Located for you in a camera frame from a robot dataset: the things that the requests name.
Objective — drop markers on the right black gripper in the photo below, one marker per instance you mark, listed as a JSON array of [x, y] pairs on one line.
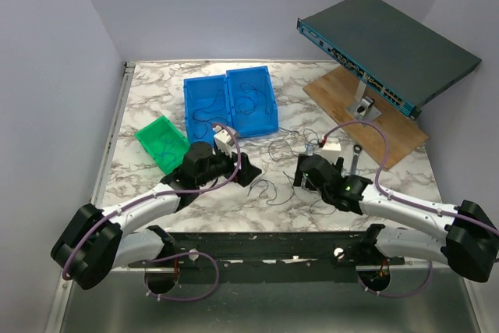
[[299, 173]]

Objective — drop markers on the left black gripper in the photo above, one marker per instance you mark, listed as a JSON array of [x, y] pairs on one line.
[[247, 172]]

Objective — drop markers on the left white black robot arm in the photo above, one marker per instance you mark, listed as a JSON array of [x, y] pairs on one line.
[[97, 240]]

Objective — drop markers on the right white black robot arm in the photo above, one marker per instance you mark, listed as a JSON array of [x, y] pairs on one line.
[[462, 237]]

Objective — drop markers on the small silver open wrench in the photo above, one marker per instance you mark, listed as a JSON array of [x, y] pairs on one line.
[[293, 133]]

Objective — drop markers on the large silver combination wrench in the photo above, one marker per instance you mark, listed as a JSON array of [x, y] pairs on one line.
[[357, 150]]

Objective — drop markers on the right blue plastic bin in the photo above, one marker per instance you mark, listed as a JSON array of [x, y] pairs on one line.
[[253, 106]]

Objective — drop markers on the blue plastic bin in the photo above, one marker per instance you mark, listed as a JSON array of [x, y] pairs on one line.
[[253, 106], [206, 101]]

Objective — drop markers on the left blue plastic bin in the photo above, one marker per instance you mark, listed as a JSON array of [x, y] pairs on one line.
[[206, 101]]

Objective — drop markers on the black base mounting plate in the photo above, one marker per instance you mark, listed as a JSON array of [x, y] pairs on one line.
[[268, 257]]

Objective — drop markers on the green plastic bin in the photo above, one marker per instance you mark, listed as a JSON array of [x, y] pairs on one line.
[[164, 143]]

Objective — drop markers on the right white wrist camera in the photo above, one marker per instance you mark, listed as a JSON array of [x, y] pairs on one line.
[[330, 149]]

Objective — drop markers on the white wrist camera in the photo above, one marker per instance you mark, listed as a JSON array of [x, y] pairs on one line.
[[330, 149], [223, 138]]

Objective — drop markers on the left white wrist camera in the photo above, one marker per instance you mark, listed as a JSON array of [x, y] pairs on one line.
[[223, 138]]

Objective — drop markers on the metal switch stand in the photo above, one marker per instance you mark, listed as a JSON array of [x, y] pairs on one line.
[[363, 107]]

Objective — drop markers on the dark network switch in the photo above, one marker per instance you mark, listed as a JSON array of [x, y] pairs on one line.
[[405, 62]]

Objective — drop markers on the aluminium rail frame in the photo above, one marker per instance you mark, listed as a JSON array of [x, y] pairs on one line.
[[219, 109]]

